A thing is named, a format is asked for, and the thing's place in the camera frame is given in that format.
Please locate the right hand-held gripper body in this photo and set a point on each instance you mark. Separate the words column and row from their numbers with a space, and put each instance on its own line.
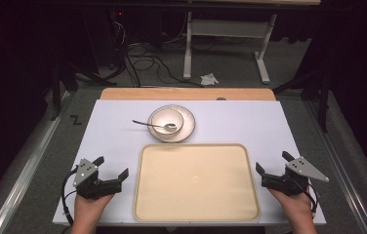
column 289, row 183

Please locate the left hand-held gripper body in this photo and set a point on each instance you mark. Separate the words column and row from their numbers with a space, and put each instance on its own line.
column 89, row 187

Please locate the person's left hand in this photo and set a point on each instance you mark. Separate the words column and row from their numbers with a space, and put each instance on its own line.
column 89, row 209

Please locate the person's right hand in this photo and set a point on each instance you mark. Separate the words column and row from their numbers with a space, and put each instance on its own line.
column 297, row 206

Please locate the white table board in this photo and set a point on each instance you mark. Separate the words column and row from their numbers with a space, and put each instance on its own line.
column 236, row 123

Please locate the beige plastic tray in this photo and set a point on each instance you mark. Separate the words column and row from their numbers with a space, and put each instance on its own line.
column 196, row 185

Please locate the metal spoon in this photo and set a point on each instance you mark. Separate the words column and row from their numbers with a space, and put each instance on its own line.
column 170, row 126

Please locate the black metal stand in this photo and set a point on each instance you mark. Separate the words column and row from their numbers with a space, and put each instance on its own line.
column 323, row 97

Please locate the white ceramic bowl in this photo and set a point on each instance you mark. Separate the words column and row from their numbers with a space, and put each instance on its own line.
column 165, row 117

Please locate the white plate with dark rim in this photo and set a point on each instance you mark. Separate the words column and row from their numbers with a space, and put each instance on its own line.
column 188, row 125

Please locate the wooden table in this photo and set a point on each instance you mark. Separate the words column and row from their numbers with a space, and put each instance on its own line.
column 184, row 94

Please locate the crumpled white paper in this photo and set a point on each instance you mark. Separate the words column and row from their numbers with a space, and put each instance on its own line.
column 209, row 79

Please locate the power strip with red light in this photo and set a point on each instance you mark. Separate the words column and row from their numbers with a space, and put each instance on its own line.
column 120, row 14

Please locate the aluminium rail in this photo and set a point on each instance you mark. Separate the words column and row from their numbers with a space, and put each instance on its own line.
column 25, row 175
column 341, row 162

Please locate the white metal desk frame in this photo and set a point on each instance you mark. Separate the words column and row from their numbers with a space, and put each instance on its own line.
column 227, row 28

